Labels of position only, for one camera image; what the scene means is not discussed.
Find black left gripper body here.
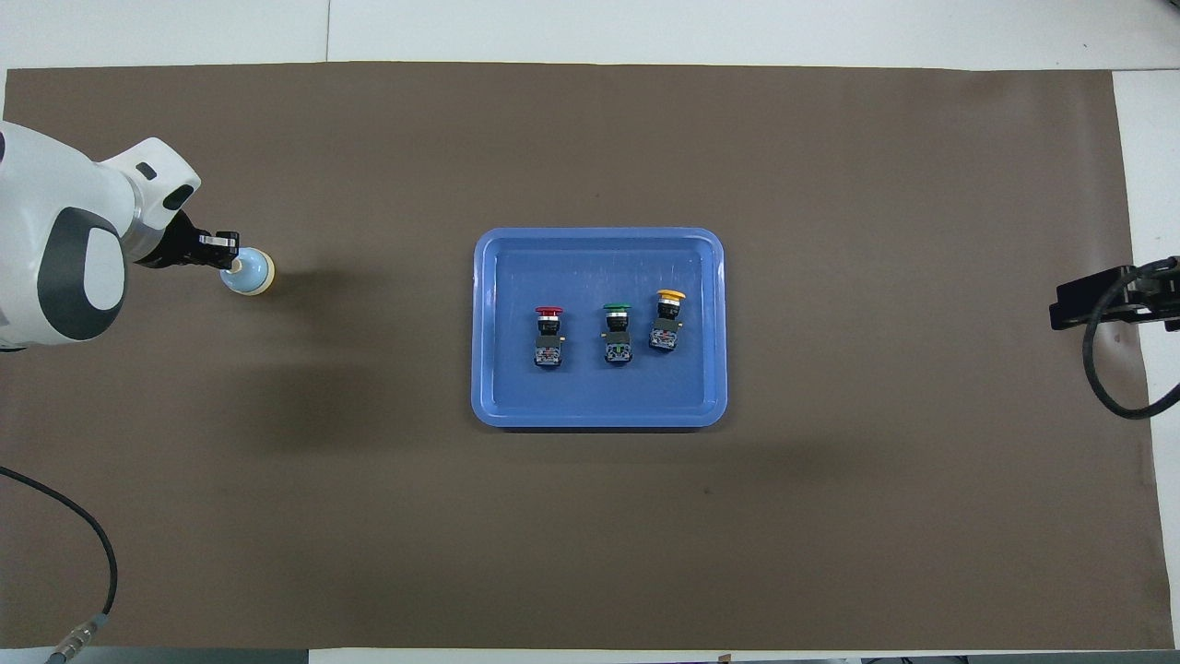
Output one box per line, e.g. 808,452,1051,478
138,210,220,270

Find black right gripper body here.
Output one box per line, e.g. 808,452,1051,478
1141,258,1180,331

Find light blue desk bell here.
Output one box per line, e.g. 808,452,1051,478
219,247,277,297

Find red push button switch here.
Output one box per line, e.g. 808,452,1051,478
534,306,566,368

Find green push button switch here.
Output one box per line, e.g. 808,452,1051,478
601,302,633,364

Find yellow push button switch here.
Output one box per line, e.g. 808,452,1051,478
648,289,688,353

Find blue plastic tray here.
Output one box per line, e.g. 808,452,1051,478
471,227,729,431

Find brown table mat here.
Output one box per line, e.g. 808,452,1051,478
0,62,1167,651

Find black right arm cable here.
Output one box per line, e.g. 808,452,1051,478
1082,256,1180,421

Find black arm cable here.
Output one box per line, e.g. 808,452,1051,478
1082,256,1180,421
0,466,119,664

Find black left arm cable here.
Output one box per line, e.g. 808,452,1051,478
0,466,119,664

